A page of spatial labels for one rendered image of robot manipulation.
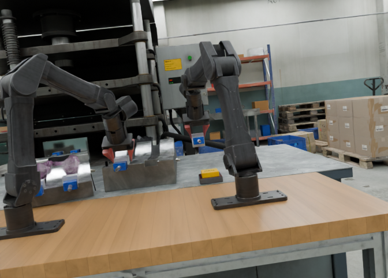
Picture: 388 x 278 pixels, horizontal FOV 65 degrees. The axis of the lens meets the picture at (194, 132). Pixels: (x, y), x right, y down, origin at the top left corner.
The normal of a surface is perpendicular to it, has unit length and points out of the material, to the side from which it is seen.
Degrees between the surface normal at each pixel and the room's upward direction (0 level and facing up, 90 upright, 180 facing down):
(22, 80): 90
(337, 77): 90
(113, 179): 90
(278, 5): 90
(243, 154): 77
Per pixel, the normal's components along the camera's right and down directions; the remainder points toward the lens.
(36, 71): 0.77, -0.04
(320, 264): 0.05, 0.08
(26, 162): 0.71, -0.25
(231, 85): 0.28, -0.18
